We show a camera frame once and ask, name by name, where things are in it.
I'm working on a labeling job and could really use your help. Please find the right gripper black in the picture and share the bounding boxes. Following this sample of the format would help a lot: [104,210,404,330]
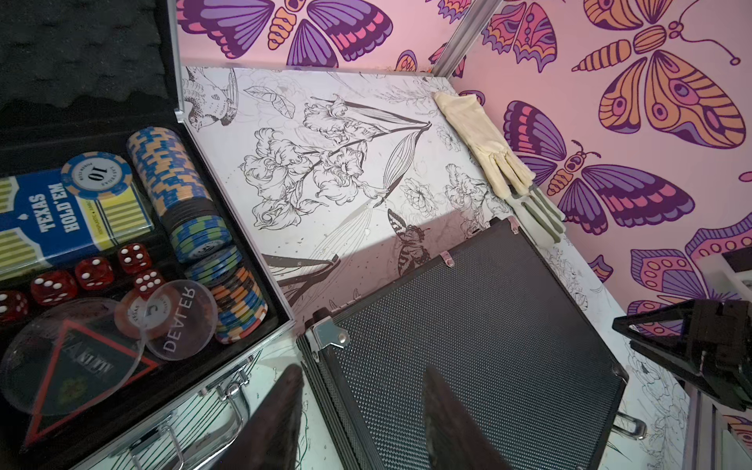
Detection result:
[612,299,751,411]

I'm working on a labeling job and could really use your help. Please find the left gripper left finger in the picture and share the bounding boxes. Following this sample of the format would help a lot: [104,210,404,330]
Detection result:
[213,364,305,470]

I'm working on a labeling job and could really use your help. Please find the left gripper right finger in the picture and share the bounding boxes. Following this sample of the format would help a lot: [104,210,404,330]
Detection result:
[423,366,511,470]

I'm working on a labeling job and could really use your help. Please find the medium black poker case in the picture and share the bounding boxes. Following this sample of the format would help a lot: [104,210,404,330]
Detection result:
[297,218,646,469]

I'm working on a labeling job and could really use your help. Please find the small silver poker case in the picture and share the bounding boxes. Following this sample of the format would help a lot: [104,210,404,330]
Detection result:
[1,1,290,469]

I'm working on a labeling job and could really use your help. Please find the clear dealer button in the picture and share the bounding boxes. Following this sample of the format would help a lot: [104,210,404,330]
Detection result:
[139,279,219,362]

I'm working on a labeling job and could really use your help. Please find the all in triangle button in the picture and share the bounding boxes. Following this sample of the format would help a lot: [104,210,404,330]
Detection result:
[23,320,162,448]

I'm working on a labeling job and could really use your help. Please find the red die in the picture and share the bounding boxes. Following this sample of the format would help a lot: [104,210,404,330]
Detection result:
[117,243,152,275]
[133,270,166,300]
[29,270,78,307]
[0,290,29,324]
[74,257,115,291]

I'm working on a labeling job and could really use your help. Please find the cream work glove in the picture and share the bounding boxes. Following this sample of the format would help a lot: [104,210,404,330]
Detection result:
[433,92,565,249]

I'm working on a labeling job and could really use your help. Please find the blue orange chip stack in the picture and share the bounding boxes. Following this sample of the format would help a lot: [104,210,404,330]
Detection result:
[127,127,232,264]

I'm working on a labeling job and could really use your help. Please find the blue Texas Hold'em card box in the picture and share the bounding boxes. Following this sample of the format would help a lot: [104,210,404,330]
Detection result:
[1,170,154,280]

